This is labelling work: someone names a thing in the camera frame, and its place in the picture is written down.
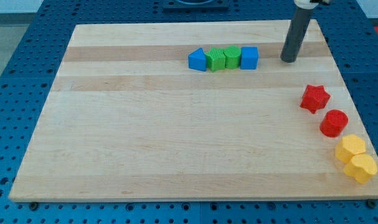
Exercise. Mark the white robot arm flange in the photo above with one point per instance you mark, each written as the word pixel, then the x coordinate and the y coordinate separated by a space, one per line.
pixel 310 4

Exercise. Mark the light wooden board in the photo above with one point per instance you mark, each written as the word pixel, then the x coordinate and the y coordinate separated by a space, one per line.
pixel 127 120

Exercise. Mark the blue triangle block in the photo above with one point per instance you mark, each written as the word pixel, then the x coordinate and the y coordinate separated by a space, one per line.
pixel 197 60

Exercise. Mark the green star block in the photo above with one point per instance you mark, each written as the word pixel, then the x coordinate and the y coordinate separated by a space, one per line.
pixel 215 59

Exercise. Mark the green cylinder block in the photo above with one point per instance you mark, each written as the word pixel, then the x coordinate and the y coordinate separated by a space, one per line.
pixel 232 57

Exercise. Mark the blue cube block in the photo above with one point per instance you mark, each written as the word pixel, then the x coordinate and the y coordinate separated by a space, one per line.
pixel 249 58

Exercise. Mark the red star block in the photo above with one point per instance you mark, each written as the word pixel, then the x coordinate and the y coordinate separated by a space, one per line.
pixel 314 98

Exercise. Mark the red cylinder block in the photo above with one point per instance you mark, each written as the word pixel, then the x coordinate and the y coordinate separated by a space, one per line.
pixel 333 123

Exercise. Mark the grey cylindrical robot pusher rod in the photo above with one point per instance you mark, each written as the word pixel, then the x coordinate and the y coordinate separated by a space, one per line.
pixel 296 33

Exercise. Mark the yellow hexagon block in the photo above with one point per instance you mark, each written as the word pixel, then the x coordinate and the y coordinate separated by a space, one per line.
pixel 348 147

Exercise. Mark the yellow heart block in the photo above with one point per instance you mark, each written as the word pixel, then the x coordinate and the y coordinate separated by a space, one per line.
pixel 361 167

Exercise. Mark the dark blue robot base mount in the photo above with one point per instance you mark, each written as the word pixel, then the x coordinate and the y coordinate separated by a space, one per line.
pixel 194 4

